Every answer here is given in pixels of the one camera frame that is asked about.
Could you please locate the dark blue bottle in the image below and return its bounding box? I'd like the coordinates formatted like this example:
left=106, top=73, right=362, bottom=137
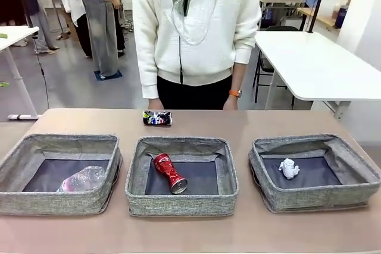
left=333, top=3, right=348, bottom=29

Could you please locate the white paper ball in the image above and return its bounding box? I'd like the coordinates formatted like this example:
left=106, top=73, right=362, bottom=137
left=278, top=158, right=301, bottom=180

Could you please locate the crushed red soda can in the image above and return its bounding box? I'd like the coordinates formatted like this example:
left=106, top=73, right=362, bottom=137
left=154, top=152, right=188, bottom=195

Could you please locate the black stand pole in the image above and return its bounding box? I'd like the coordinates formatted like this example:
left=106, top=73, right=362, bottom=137
left=306, top=0, right=330, bottom=34

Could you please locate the crushed dark soda can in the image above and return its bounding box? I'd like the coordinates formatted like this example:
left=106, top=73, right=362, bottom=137
left=142, top=109, right=173, bottom=126

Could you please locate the clear plastic cup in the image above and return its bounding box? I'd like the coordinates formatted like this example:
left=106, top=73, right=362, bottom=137
left=171, top=0, right=217, bottom=46

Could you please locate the wooden table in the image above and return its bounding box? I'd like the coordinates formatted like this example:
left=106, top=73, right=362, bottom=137
left=296, top=7, right=340, bottom=29

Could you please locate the thin black hanging cable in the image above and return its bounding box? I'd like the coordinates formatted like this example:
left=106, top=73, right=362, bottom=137
left=31, top=36, right=50, bottom=109

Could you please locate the white table with single leg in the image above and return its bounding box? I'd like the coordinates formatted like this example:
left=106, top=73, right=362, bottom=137
left=0, top=26, right=41, bottom=121

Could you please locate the black cord on sweater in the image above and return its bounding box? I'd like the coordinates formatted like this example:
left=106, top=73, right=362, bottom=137
left=178, top=35, right=185, bottom=84

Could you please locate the black folding chair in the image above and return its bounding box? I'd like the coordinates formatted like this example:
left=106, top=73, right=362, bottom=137
left=252, top=24, right=298, bottom=103

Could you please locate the clear plastic bottle pink label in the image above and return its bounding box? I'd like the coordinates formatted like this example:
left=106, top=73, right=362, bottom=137
left=55, top=165, right=107, bottom=193

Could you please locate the translucent plastic storage tub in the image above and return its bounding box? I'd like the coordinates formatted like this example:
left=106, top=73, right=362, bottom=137
left=315, top=0, right=354, bottom=18

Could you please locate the bystander in grey trousers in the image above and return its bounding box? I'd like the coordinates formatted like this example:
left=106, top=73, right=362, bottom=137
left=13, top=0, right=60, bottom=55

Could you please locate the bystander in plaid shirt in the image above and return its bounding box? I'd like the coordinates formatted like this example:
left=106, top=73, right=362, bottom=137
left=58, top=0, right=93, bottom=59

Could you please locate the bystander in faded jeans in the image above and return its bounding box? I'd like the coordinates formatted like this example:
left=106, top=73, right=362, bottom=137
left=76, top=0, right=126, bottom=79

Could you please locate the person's right forearm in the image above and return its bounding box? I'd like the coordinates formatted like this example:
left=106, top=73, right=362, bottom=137
left=137, top=27, right=160, bottom=101

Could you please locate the large white table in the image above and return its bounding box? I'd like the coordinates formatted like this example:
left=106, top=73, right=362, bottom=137
left=255, top=30, right=381, bottom=120

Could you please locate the person in white sweater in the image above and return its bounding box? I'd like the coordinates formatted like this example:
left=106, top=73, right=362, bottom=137
left=132, top=0, right=263, bottom=111

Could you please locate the person's left forearm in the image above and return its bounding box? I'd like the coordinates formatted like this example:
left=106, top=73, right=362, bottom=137
left=231, top=61, right=249, bottom=93

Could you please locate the grey fabric basket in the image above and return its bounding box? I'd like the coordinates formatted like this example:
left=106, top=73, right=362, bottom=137
left=0, top=133, right=123, bottom=217
left=248, top=133, right=381, bottom=214
left=124, top=136, right=240, bottom=218

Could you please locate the person's left hand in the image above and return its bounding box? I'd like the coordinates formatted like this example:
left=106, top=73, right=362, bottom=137
left=222, top=97, right=239, bottom=111

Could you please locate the person's right hand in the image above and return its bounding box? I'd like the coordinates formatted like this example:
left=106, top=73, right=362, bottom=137
left=147, top=98, right=165, bottom=111

